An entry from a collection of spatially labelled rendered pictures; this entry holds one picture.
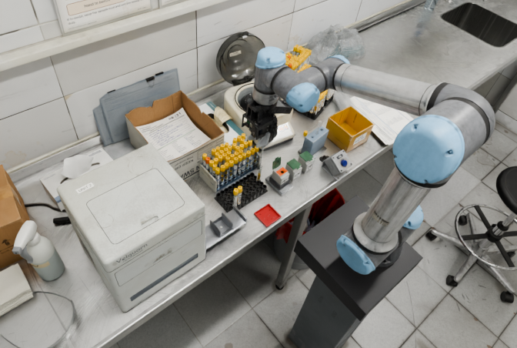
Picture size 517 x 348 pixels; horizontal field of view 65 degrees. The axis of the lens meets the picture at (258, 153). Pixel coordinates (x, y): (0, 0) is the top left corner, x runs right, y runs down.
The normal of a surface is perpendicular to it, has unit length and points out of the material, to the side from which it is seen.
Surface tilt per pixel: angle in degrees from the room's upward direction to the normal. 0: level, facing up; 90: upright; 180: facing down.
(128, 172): 0
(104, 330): 0
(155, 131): 1
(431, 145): 83
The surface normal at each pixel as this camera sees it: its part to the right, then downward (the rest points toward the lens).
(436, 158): -0.73, 0.35
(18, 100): 0.64, 0.61
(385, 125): 0.10, -0.66
